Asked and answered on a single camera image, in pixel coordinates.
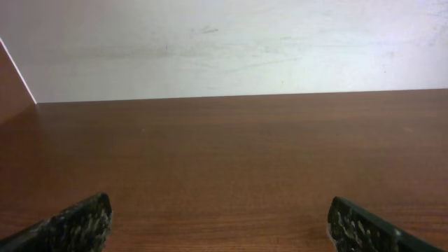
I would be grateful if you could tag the black speckled left gripper left finger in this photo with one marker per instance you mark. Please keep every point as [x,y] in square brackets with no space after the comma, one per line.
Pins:
[82,227]

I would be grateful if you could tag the black speckled left gripper right finger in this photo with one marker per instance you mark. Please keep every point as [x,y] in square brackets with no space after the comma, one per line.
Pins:
[354,229]

